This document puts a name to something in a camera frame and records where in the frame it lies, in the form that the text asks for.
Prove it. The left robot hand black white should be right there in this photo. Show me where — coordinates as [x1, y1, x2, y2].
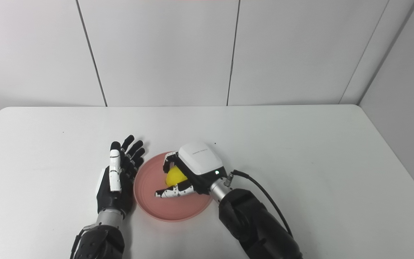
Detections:
[96, 135, 146, 217]

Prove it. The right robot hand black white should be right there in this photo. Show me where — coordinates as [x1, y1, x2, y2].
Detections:
[155, 141, 228, 199]

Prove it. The yellow lemon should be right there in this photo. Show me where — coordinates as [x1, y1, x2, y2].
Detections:
[165, 166, 188, 187]

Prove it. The pink round plate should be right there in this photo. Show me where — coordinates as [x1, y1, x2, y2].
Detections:
[134, 151, 215, 222]

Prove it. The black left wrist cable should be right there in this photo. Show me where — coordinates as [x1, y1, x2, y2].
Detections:
[70, 225, 86, 259]

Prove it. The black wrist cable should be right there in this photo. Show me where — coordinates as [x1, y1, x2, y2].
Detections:
[225, 170, 294, 238]
[70, 225, 86, 259]

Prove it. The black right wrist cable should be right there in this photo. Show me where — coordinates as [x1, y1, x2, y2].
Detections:
[225, 170, 294, 238]

